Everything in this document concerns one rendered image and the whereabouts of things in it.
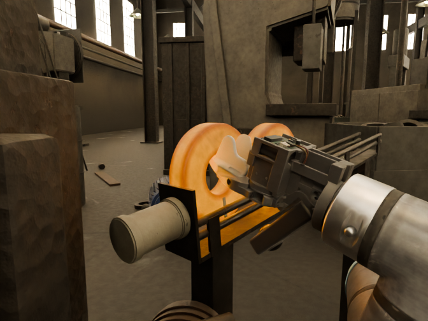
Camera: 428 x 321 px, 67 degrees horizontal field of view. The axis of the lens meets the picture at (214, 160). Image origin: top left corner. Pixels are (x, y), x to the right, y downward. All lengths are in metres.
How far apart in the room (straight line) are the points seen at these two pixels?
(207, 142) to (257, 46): 2.31
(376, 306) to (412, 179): 1.88
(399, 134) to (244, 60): 1.30
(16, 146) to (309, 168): 0.30
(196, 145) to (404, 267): 0.28
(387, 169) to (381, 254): 1.78
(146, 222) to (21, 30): 0.35
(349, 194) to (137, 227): 0.24
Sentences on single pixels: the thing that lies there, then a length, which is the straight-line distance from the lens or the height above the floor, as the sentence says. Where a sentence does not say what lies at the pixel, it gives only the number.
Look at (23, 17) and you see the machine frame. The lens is 0.61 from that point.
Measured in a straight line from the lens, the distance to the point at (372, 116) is 4.35.
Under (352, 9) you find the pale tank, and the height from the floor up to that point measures 3.22.
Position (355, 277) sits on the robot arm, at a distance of 0.53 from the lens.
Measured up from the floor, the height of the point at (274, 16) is 1.55.
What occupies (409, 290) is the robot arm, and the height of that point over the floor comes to 0.66.
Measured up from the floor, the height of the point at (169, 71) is 1.34.
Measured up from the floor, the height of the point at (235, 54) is 1.29.
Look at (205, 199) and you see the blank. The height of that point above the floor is 0.69.
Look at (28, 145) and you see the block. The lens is 0.33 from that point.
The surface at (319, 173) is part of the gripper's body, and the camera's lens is 0.39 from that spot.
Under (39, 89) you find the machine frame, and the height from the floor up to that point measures 0.85.
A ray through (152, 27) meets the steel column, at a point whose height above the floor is 2.98.
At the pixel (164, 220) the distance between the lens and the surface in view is 0.43.
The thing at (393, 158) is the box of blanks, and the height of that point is 0.56.
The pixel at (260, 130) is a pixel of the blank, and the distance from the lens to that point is 0.59.
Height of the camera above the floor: 0.82
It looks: 8 degrees down
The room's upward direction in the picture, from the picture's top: straight up
